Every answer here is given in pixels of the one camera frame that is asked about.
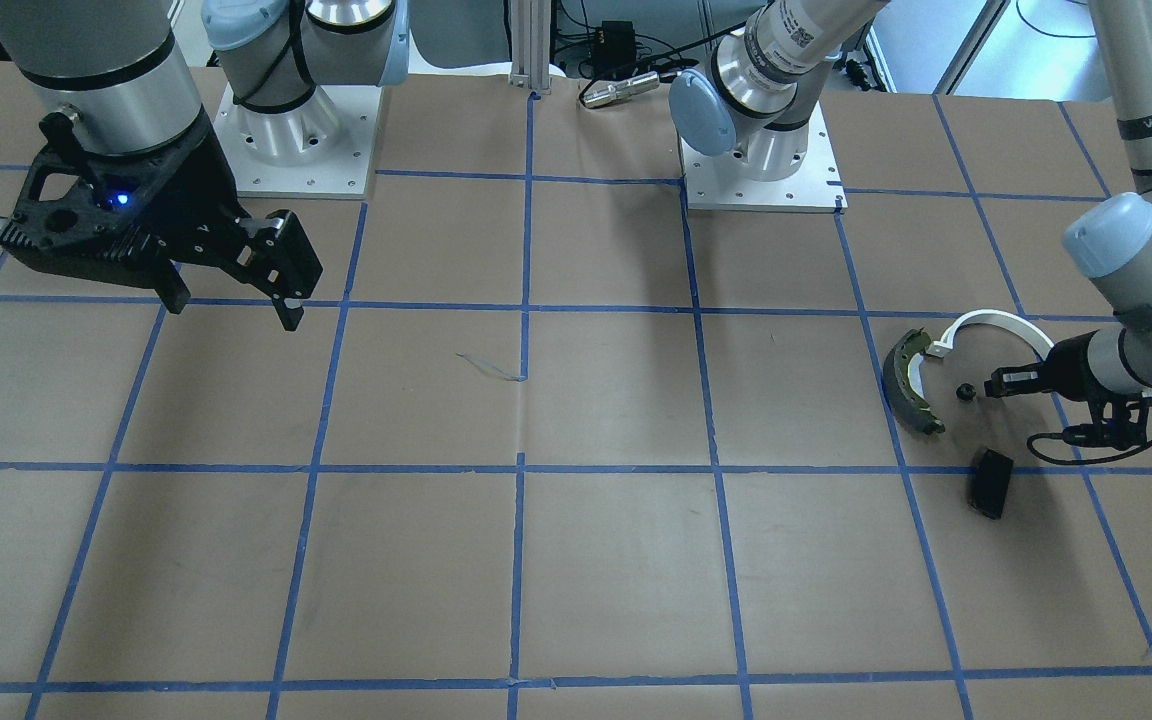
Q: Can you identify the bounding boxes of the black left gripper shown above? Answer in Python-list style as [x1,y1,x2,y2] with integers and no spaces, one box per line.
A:
[984,334,1097,397]

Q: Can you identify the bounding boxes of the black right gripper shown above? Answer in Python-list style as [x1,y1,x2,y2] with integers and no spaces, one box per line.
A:
[141,111,323,332]

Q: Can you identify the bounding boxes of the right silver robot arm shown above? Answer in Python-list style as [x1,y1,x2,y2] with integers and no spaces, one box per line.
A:
[0,1,411,331]

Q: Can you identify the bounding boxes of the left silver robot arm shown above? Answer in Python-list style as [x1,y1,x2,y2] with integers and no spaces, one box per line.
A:
[668,1,1152,402]

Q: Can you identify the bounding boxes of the black brake pad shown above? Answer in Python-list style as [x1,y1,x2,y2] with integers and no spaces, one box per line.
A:
[967,448,1014,520]

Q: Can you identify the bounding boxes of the green curved brake shoe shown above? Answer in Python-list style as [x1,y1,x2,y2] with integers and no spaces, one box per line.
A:
[882,328,946,435]

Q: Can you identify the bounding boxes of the silver cylindrical tool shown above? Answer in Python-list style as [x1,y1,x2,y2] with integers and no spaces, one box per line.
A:
[579,70,660,109]

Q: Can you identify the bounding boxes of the white curved plastic bracket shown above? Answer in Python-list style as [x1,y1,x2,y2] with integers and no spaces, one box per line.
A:
[924,306,1055,359]

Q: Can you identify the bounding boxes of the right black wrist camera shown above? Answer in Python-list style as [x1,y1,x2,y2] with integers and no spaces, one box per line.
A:
[0,105,172,290]

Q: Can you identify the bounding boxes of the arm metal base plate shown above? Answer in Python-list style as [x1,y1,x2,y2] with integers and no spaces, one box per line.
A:
[679,103,849,213]
[212,85,385,200]

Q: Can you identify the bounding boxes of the aluminium frame post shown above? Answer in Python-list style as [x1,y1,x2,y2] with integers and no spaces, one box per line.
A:
[506,0,552,96]

